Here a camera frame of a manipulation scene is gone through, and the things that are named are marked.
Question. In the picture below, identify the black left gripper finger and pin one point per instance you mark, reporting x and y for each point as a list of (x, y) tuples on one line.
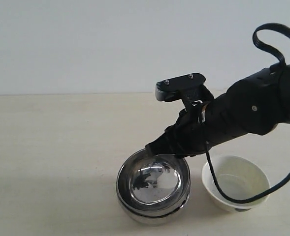
[(164, 144)]

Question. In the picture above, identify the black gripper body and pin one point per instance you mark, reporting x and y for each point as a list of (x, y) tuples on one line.
[(250, 105)]

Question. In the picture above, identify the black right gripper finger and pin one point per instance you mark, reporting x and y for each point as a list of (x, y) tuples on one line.
[(184, 151)]

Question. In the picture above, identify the ribbed stainless steel bowl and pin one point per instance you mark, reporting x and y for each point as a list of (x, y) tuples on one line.
[(152, 181)]

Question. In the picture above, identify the white ceramic bowl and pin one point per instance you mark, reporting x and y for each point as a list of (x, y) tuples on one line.
[(239, 178)]

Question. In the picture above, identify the smooth stainless steel bowl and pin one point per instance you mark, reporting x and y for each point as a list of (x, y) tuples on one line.
[(155, 215)]

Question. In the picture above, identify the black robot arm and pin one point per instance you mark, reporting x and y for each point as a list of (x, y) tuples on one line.
[(282, 73)]

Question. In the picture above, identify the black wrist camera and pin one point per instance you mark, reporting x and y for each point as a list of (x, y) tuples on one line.
[(188, 88)]

